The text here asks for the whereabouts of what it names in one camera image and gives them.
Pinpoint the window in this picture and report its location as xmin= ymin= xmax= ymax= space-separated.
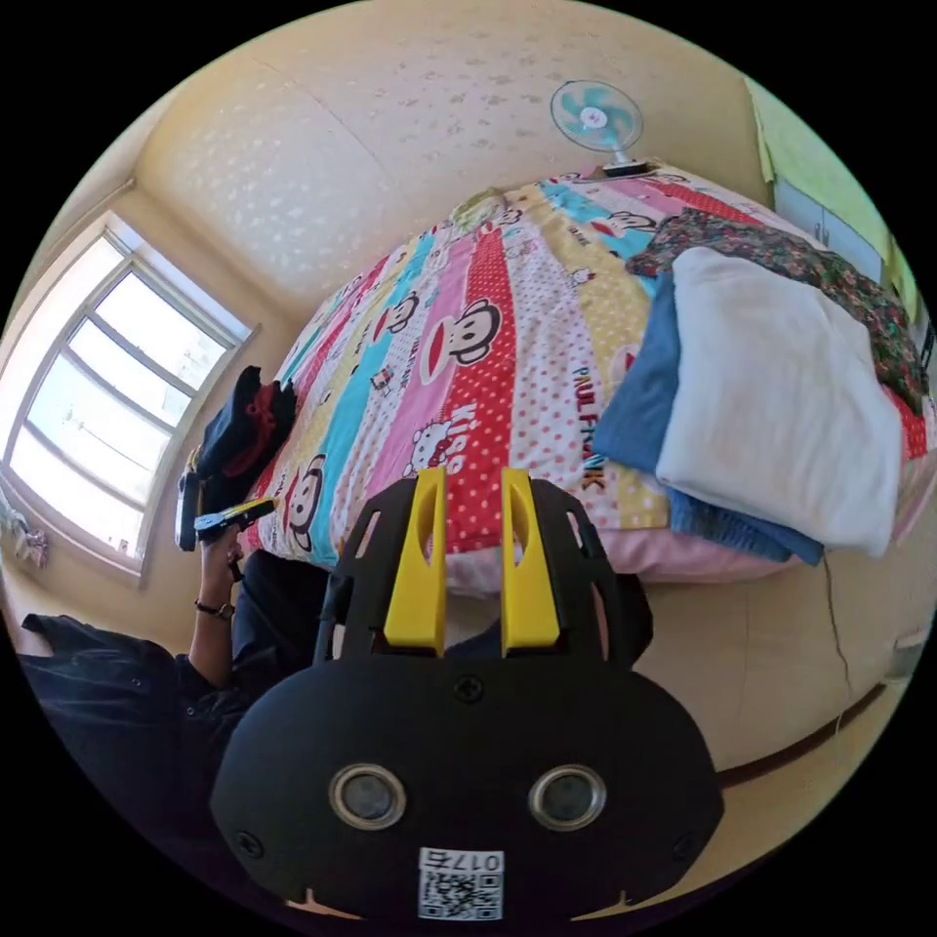
xmin=0 ymin=210 xmax=263 ymax=591

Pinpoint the white cupboard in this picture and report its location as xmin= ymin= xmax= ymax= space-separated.
xmin=772 ymin=175 xmax=891 ymax=285

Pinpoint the person's left forearm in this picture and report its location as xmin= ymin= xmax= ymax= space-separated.
xmin=186 ymin=598 xmax=237 ymax=691

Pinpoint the teal standing fan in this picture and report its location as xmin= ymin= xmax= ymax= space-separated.
xmin=550 ymin=78 xmax=654 ymax=180

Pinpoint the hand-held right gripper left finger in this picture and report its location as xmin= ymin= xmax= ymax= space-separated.
xmin=383 ymin=467 xmax=449 ymax=658

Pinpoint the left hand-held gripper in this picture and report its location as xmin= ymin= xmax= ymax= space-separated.
xmin=192 ymin=499 xmax=278 ymax=547

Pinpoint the bed with cartoon printed quilt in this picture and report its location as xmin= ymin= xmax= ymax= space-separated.
xmin=239 ymin=162 xmax=937 ymax=598

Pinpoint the pile of clothes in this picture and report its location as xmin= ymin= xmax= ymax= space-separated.
xmin=590 ymin=206 xmax=932 ymax=569

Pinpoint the person's left hand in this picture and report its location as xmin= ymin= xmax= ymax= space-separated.
xmin=197 ymin=532 xmax=247 ymax=610

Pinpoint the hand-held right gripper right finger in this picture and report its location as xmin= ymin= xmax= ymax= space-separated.
xmin=500 ymin=467 xmax=564 ymax=658

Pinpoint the person's body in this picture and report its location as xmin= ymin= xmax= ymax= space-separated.
xmin=16 ymin=547 xmax=513 ymax=937

